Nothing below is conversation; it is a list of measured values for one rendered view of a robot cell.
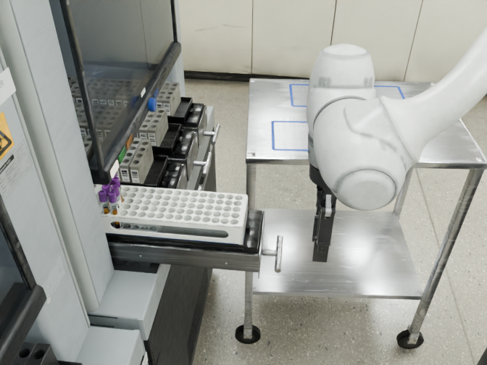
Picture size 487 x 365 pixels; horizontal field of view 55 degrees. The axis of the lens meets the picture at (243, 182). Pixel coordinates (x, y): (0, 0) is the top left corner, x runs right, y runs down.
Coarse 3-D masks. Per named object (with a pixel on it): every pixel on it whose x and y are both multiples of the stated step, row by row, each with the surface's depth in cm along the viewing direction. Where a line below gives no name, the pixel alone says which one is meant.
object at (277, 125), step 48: (288, 96) 142; (288, 144) 122; (432, 144) 122; (288, 240) 170; (336, 240) 170; (384, 240) 170; (288, 288) 153; (336, 288) 153; (384, 288) 153; (432, 288) 145; (240, 336) 165
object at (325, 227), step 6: (324, 210) 84; (324, 216) 85; (330, 216) 85; (324, 222) 86; (330, 222) 86; (324, 228) 87; (330, 228) 87; (318, 234) 89; (324, 234) 88; (330, 234) 88; (318, 240) 89; (324, 240) 89
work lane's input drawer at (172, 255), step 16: (256, 224) 98; (112, 240) 96; (128, 240) 96; (144, 240) 95; (160, 240) 95; (176, 240) 94; (192, 240) 94; (256, 240) 95; (112, 256) 98; (128, 256) 97; (144, 256) 97; (160, 256) 96; (176, 256) 96; (192, 256) 95; (208, 256) 95; (224, 256) 94; (240, 256) 93; (256, 256) 93
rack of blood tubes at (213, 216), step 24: (144, 192) 101; (168, 192) 100; (192, 192) 99; (216, 192) 99; (120, 216) 93; (144, 216) 95; (168, 216) 94; (192, 216) 93; (216, 216) 95; (240, 216) 93; (216, 240) 94; (240, 240) 93
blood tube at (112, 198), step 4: (112, 192) 91; (108, 196) 90; (112, 196) 90; (116, 196) 91; (112, 200) 90; (116, 200) 91; (112, 204) 91; (116, 204) 92; (112, 208) 92; (116, 208) 92; (112, 212) 93; (116, 212) 93; (116, 224) 95; (120, 224) 96
